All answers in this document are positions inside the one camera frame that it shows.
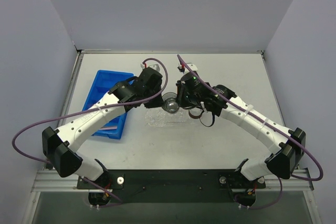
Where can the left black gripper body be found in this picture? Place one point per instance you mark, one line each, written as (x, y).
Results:
(154, 102)

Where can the clear cup brown base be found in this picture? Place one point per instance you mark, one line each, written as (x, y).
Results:
(195, 113)

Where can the dark tinted cup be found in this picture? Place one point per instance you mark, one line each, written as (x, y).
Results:
(170, 104)

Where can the clear textured oval tray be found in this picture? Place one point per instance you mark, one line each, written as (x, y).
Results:
(159, 118)

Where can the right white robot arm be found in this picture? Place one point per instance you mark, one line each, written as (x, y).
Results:
(284, 155)

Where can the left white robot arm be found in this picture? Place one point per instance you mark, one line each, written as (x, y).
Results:
(60, 145)

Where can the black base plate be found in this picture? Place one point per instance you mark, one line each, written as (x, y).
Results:
(179, 185)

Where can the aluminium frame rail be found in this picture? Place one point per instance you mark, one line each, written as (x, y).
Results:
(50, 181)

